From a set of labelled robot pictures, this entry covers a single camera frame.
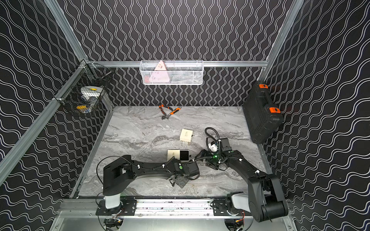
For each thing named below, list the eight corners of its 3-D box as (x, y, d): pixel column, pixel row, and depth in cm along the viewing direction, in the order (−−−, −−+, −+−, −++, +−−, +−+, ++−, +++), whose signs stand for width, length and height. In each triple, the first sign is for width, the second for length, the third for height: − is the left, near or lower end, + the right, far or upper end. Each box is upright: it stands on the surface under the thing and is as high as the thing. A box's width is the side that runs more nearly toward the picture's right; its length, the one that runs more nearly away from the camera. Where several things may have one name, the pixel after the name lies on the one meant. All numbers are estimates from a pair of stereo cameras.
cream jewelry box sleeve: (179, 140, 103) (179, 137, 100) (182, 131, 108) (182, 128, 105) (191, 142, 102) (191, 139, 99) (193, 133, 107) (193, 130, 104)
